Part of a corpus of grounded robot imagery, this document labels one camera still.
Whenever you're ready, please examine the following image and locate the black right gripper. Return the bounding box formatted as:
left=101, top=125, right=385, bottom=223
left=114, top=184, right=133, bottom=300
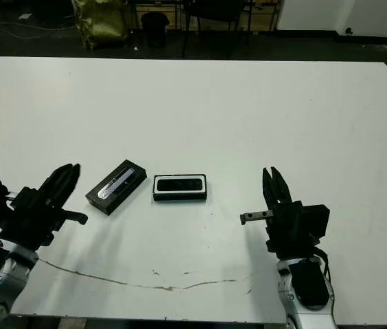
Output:
left=240, top=167, right=320, bottom=263

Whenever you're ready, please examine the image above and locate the black trash bin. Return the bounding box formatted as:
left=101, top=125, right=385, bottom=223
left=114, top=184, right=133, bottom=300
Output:
left=141, top=12, right=170, bottom=48

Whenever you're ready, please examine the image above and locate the yellow-green plastic bag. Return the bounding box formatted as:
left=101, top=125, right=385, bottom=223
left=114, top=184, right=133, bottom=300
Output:
left=71, top=0, right=129, bottom=51

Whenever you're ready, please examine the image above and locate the black rectangular camera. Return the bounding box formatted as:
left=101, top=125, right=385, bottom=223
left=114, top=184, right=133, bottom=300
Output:
left=157, top=178, right=203, bottom=192

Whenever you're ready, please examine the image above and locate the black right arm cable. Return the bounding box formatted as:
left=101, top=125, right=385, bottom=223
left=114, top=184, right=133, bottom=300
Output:
left=312, top=246, right=332, bottom=286

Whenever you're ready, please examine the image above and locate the black box with white insert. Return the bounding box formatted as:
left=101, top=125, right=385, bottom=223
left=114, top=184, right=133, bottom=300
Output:
left=152, top=173, right=209, bottom=204

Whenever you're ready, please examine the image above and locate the black printed box lid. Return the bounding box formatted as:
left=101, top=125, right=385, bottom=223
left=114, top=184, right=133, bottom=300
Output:
left=84, top=158, right=147, bottom=217

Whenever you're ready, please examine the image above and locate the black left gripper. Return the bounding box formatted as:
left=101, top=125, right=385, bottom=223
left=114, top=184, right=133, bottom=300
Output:
left=0, top=164, right=89, bottom=251

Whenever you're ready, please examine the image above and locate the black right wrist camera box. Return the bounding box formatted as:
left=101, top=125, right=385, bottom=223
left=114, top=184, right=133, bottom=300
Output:
left=301, top=204, right=331, bottom=237

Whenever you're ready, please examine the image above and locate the black office chair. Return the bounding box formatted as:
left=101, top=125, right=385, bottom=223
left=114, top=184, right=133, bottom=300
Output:
left=183, top=0, right=255, bottom=60

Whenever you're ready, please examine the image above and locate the white floor cable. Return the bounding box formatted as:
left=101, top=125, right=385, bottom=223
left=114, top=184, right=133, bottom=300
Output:
left=0, top=20, right=78, bottom=39

